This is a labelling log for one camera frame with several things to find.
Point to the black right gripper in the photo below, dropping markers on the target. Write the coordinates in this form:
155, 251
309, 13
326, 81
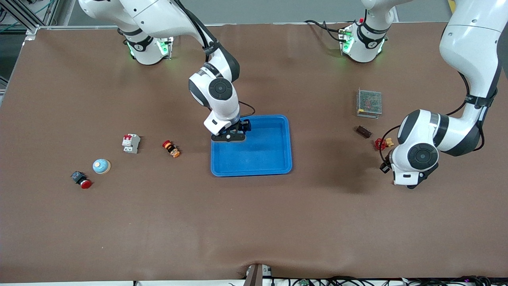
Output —
243, 126

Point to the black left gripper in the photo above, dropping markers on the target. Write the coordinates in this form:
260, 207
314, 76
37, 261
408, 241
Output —
384, 167

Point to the dark brown terminal block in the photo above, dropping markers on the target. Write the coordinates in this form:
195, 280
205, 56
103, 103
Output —
363, 131

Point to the blue service bell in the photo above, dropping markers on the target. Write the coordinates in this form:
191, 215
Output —
101, 166

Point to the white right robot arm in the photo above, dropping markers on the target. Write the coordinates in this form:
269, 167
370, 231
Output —
158, 16

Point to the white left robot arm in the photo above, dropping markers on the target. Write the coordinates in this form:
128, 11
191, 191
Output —
472, 47

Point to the brass valve red handwheel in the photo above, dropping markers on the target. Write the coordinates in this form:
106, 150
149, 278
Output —
381, 143

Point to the blue plastic tray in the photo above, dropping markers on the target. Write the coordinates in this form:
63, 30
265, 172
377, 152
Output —
262, 159

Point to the metal mesh power supply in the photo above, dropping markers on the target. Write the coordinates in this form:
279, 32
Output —
369, 102

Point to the yellow black emergency stop button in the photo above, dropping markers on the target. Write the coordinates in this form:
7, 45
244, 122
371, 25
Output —
171, 149

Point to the brown table cover mat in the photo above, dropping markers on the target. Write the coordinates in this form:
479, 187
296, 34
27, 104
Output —
254, 222

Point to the red push button grey body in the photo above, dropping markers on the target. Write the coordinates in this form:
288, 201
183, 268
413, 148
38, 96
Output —
81, 179

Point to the white circuit breaker red switch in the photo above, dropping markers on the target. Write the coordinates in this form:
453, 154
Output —
131, 143

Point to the metal table edge rail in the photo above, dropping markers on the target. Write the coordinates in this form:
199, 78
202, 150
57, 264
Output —
278, 24

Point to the brown camera mount bracket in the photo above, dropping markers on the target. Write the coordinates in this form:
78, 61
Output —
256, 276

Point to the aluminium frame profile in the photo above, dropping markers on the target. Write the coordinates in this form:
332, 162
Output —
20, 14

